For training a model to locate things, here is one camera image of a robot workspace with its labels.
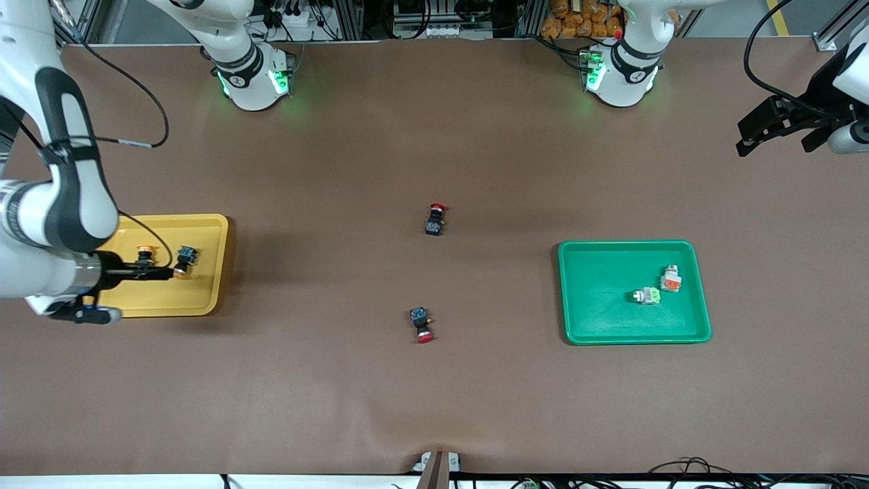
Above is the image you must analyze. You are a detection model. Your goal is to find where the yellow plastic tray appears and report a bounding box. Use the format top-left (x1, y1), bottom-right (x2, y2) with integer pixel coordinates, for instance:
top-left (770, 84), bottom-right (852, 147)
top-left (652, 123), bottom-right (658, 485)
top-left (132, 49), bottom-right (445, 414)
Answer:
top-left (80, 214), bottom-right (229, 319)

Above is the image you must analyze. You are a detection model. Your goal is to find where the orange packet pile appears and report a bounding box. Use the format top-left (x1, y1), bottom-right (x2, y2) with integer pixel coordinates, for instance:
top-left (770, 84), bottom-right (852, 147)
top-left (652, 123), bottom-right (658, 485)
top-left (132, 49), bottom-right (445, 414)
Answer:
top-left (541, 0), bottom-right (624, 39)

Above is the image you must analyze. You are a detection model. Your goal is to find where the green plastic tray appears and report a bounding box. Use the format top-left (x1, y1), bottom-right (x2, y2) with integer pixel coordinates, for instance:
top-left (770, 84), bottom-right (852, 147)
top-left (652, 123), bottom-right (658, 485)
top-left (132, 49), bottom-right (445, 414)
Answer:
top-left (558, 240), bottom-right (712, 346)

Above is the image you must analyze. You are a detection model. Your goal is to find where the white socket strip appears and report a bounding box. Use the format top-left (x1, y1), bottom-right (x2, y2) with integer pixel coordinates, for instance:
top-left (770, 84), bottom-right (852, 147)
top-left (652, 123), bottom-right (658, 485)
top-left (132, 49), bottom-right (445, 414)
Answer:
top-left (392, 24), bottom-right (494, 40)
top-left (265, 3), bottom-right (340, 41)

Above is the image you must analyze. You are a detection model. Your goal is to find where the brown table mat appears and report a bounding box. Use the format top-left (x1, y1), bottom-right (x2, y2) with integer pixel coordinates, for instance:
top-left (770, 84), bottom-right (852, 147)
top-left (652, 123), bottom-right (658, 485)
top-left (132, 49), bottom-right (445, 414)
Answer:
top-left (0, 37), bottom-right (869, 476)

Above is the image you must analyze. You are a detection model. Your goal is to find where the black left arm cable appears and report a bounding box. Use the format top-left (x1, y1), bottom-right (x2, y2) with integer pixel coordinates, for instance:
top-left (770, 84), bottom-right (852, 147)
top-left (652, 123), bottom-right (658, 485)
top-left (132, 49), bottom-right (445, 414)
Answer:
top-left (743, 0), bottom-right (843, 120)

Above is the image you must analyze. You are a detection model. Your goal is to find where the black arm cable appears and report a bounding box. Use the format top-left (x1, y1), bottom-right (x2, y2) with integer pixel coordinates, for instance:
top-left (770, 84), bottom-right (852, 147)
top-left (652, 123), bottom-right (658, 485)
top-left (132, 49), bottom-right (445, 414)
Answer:
top-left (0, 0), bottom-right (174, 269)
top-left (743, 0), bottom-right (843, 120)

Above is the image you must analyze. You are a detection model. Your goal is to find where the aluminium frame post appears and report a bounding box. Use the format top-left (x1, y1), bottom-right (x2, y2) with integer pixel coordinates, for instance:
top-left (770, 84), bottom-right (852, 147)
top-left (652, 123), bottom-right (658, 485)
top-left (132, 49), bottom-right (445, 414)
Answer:
top-left (813, 0), bottom-right (869, 52)

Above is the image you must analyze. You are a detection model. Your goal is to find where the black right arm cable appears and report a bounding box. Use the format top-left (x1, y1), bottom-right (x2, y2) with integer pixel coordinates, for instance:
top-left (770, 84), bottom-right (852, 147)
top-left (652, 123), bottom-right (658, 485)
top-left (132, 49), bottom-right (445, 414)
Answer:
top-left (0, 0), bottom-right (174, 269)

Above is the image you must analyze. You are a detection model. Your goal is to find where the table edge clamp bracket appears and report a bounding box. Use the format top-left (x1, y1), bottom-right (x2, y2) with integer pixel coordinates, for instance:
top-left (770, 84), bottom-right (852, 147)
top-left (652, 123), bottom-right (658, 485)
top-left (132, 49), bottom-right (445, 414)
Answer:
top-left (413, 450), bottom-right (462, 489)

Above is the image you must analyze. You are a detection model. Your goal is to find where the black cable bundle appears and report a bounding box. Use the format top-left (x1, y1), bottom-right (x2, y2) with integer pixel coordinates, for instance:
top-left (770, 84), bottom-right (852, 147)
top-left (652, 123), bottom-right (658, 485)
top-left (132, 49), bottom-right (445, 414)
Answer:
top-left (644, 456), bottom-right (744, 489)

